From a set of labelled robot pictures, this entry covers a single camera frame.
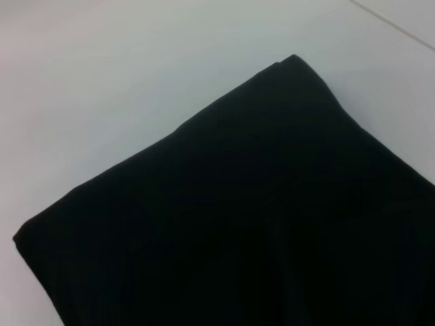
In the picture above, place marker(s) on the black t-shirt with FREE print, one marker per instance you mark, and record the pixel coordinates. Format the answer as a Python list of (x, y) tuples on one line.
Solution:
[(255, 220)]

